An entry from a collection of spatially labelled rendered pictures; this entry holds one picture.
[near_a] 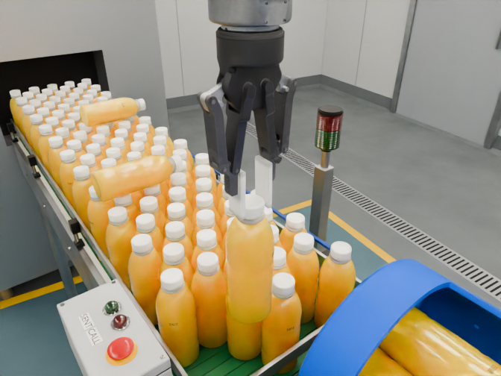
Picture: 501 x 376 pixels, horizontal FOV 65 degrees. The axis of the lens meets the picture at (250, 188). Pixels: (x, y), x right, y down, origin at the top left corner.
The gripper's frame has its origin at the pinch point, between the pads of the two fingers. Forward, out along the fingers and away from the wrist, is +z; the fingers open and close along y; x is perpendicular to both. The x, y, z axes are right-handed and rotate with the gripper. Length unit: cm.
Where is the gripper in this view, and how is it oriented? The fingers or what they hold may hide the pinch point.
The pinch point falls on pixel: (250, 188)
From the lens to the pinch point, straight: 52.9
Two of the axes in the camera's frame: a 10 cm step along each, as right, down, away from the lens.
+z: 0.0, 8.7, 5.0
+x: -6.0, -4.0, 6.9
